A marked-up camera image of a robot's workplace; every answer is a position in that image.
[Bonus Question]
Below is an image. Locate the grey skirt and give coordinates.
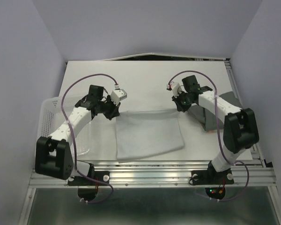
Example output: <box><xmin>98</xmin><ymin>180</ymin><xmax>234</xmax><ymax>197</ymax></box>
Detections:
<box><xmin>187</xmin><ymin>91</ymin><xmax>242</xmax><ymax>132</ymax></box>

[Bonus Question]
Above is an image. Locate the white skirt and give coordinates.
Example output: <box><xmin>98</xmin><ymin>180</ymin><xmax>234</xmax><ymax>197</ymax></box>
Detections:
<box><xmin>116</xmin><ymin>109</ymin><xmax>185</xmax><ymax>161</ymax></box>

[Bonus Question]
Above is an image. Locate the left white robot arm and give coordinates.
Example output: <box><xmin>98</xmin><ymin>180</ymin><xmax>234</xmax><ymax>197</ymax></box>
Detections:
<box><xmin>35</xmin><ymin>85</ymin><xmax>127</xmax><ymax>185</ymax></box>

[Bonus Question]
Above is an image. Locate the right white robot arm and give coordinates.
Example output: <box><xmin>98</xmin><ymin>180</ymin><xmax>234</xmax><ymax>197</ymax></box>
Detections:
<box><xmin>167</xmin><ymin>71</ymin><xmax>259</xmax><ymax>186</ymax></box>

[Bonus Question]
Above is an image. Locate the white plastic laundry basket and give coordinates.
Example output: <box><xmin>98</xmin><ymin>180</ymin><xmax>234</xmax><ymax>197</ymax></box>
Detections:
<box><xmin>37</xmin><ymin>95</ymin><xmax>91</xmax><ymax>156</ymax></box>

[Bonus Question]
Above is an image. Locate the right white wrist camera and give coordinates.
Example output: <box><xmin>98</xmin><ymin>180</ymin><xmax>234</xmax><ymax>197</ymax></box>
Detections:
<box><xmin>167</xmin><ymin>82</ymin><xmax>183</xmax><ymax>98</ymax></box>

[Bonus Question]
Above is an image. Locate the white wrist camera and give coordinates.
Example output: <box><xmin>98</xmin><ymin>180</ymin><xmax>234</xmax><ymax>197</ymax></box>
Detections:
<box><xmin>167</xmin><ymin>82</ymin><xmax>183</xmax><ymax>98</ymax></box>
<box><xmin>110</xmin><ymin>89</ymin><xmax>127</xmax><ymax>106</ymax></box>

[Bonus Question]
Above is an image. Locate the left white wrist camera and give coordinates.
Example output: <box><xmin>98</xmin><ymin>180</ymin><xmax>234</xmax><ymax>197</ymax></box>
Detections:
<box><xmin>110</xmin><ymin>89</ymin><xmax>127</xmax><ymax>106</ymax></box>

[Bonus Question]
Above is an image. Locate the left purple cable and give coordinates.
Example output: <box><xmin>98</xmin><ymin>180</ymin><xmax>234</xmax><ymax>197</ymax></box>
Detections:
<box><xmin>60</xmin><ymin>74</ymin><xmax>119</xmax><ymax>204</ymax></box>

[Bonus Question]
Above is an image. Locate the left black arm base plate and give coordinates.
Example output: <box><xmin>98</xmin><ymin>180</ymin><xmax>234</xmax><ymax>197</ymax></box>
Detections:
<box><xmin>67</xmin><ymin>171</ymin><xmax>110</xmax><ymax>186</ymax></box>

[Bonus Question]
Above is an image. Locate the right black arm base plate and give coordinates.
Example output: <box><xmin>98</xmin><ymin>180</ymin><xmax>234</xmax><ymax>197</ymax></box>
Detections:
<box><xmin>189</xmin><ymin>170</ymin><xmax>234</xmax><ymax>186</ymax></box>

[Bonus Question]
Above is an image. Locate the aluminium frame rail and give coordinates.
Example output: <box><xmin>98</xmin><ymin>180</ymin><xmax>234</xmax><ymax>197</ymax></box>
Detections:
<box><xmin>19</xmin><ymin>159</ymin><xmax>281</xmax><ymax>225</ymax></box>

